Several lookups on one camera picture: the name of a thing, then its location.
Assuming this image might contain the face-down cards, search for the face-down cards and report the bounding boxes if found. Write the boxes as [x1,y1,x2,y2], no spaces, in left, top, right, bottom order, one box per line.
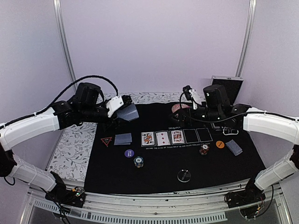
[114,133,132,145]
[225,140,243,156]

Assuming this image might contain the aluminium poker chip case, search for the aluminium poker chip case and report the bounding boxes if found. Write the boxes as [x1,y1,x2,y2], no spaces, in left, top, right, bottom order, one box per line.
[210,76,243,136]

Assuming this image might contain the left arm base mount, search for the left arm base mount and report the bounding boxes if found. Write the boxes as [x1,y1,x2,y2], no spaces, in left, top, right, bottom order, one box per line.
[45,171,86,208]

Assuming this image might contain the aluminium front rail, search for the aluminium front rail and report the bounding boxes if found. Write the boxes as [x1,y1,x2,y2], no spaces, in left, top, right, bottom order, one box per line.
[21,181,295,224]

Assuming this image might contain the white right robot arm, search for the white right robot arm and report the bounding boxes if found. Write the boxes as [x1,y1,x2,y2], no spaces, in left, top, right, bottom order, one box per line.
[176,84,299,203]

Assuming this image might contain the three of diamonds card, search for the three of diamonds card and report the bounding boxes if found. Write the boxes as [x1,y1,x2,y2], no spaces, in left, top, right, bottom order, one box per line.
[156,131,170,146]

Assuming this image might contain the triangular all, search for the triangular all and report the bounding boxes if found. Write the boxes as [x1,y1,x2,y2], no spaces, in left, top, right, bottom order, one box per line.
[100,137,113,147]

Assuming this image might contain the stack of poker chips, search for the stack of poker chips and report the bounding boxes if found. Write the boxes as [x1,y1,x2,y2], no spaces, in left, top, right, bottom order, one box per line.
[134,156,144,168]

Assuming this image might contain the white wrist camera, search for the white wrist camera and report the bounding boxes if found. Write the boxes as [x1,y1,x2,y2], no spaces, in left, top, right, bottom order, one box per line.
[106,96,123,118]
[183,85,201,110]

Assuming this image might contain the blue playing card deck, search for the blue playing card deck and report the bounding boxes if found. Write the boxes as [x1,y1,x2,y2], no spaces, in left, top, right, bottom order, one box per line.
[116,103,139,122]

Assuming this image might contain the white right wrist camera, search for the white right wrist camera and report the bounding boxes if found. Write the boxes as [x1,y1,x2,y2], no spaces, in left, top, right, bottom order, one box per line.
[183,85,201,110]

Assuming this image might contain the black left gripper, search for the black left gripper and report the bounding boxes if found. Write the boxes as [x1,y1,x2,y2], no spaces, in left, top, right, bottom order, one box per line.
[81,99,131,132]

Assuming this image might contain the black round dealer button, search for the black round dealer button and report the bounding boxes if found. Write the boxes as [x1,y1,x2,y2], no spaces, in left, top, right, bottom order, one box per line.
[177,169,192,183]

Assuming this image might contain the left aluminium frame post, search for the left aluminium frame post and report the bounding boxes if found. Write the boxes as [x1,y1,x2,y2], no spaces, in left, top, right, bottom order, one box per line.
[53,0,76,82]

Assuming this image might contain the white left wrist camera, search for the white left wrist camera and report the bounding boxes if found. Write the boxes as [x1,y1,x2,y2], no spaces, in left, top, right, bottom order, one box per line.
[106,96,123,118]

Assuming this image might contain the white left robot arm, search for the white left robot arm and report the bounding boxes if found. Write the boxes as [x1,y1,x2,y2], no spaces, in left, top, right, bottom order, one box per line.
[0,76,132,203]

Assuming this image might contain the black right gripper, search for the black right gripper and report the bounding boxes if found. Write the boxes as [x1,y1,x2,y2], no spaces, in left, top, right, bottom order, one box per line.
[169,106,222,128]

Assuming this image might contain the red patterned bowl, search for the red patterned bowl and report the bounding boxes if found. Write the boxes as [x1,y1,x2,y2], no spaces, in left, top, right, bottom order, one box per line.
[171,104,190,114]

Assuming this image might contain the floral white tablecloth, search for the floral white tablecloth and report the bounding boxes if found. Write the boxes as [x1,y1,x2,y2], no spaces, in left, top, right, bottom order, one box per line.
[47,92,180,182]

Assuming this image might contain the right aluminium frame post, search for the right aluminium frame post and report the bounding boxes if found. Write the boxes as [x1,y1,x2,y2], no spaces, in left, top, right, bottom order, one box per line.
[235,0,257,77]

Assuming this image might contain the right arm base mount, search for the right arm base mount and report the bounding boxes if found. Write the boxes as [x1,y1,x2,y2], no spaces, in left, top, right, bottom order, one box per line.
[224,178,266,219]

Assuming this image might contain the purple small blind button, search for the purple small blind button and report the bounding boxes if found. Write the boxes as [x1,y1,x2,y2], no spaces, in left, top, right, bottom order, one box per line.
[124,149,135,158]

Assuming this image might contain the orange big blind button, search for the orange big blind button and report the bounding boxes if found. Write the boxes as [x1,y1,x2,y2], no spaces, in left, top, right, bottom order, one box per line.
[215,140,225,149]

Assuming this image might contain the queen of spades card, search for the queen of spades card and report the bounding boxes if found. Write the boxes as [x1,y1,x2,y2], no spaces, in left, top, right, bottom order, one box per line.
[141,132,155,147]

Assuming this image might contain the aluminium frame post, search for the aluminium frame post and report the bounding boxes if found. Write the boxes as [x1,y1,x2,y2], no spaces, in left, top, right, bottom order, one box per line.
[235,0,257,77]
[53,0,76,82]

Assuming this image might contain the king of diamonds card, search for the king of diamonds card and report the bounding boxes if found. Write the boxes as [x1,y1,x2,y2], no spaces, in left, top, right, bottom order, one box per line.
[171,130,185,144]

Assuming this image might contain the black poker mat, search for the black poker mat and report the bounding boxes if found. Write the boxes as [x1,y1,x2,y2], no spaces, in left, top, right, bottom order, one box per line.
[84,103,265,194]

